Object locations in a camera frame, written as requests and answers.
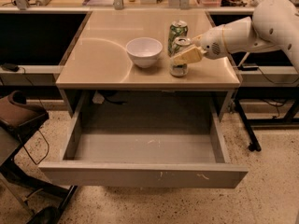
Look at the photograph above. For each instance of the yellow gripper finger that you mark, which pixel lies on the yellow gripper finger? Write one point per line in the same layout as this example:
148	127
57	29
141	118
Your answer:
192	54

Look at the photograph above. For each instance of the brown office chair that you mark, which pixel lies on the brown office chair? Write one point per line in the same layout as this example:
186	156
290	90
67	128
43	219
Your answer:
19	121

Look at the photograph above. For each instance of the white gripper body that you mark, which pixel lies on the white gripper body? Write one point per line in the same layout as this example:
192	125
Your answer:
211	44

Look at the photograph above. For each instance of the black power adapter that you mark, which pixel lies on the black power adapter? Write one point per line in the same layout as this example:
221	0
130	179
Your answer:
10	67

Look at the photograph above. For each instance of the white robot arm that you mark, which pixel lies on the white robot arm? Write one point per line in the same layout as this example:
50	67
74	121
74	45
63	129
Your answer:
274	25

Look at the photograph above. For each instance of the white green 7up can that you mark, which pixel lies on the white green 7up can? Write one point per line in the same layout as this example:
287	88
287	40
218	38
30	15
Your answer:
178	68

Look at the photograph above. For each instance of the dark green soda can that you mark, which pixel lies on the dark green soda can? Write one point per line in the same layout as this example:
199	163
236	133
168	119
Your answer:
176	29

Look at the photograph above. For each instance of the beige top cabinet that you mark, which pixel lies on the beige top cabinet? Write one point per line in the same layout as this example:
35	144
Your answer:
99	60

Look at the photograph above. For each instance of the white stick with black base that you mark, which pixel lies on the white stick with black base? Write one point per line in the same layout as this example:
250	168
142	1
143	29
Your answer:
244	66

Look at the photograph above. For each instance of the white bowl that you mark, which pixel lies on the white bowl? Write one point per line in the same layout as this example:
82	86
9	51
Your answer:
144	51

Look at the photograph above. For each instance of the open grey top drawer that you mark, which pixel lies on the open grey top drawer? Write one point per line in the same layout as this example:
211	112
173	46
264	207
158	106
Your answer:
146	139

